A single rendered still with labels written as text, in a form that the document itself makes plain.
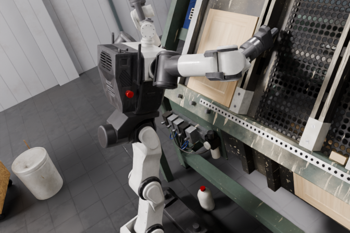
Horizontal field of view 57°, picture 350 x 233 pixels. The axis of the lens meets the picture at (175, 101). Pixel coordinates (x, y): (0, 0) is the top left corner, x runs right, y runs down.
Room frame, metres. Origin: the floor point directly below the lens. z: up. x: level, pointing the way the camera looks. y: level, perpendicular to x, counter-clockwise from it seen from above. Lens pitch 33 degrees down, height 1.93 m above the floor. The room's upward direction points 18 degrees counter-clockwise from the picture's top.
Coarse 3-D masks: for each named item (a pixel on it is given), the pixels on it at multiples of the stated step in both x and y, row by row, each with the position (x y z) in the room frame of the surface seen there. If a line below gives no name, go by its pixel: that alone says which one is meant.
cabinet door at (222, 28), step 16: (208, 16) 1.83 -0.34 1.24; (224, 16) 1.71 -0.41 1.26; (240, 16) 1.62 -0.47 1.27; (208, 32) 1.77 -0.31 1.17; (224, 32) 1.66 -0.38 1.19; (240, 32) 1.57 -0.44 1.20; (208, 48) 1.71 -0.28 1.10; (192, 80) 1.70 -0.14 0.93; (208, 80) 1.60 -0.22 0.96; (208, 96) 1.54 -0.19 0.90; (224, 96) 1.44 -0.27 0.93
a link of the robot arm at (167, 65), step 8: (160, 56) 1.23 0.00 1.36; (168, 56) 1.21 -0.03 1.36; (176, 56) 1.18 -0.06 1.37; (160, 64) 1.20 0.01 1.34; (168, 64) 1.17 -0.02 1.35; (176, 64) 1.14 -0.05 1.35; (160, 72) 1.18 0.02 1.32; (168, 72) 1.17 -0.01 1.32; (176, 72) 1.14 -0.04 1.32; (160, 80) 1.16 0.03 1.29; (168, 80) 1.15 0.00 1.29; (176, 80) 1.16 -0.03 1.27
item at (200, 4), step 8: (200, 0) 1.92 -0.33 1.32; (200, 8) 1.90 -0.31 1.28; (192, 16) 1.92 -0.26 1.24; (200, 16) 1.89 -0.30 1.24; (192, 24) 1.89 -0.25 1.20; (200, 24) 1.88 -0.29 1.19; (192, 32) 1.86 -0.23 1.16; (192, 40) 1.85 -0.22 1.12; (184, 48) 1.86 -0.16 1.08; (192, 48) 1.84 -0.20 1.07
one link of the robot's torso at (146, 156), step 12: (144, 132) 1.27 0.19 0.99; (132, 144) 1.40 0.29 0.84; (144, 144) 1.27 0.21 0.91; (156, 144) 1.29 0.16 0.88; (144, 156) 1.28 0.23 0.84; (156, 156) 1.30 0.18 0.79; (144, 168) 1.28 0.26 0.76; (156, 168) 1.30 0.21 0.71; (132, 180) 1.31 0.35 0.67; (144, 180) 1.26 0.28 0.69; (156, 180) 1.28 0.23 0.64
